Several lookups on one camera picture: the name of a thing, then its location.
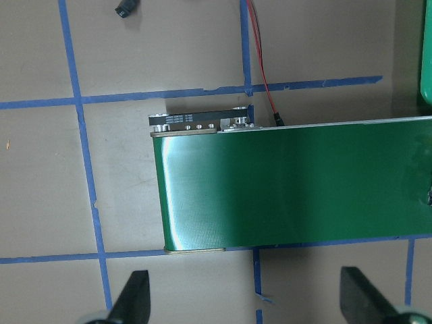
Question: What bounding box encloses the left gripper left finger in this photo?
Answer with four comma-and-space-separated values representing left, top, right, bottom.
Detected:
107, 270, 151, 324

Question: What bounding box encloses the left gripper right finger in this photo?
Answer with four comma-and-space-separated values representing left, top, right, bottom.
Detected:
340, 267, 405, 324

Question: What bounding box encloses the yellow push button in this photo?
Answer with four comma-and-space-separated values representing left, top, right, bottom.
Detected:
427, 185, 432, 206

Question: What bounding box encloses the green conveyor belt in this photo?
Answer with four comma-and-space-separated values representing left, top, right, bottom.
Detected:
152, 117, 431, 252

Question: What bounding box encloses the green plastic tray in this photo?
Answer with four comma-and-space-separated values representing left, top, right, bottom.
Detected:
420, 0, 431, 105

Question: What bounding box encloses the red black power cable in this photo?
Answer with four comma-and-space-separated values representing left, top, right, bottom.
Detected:
113, 0, 286, 128

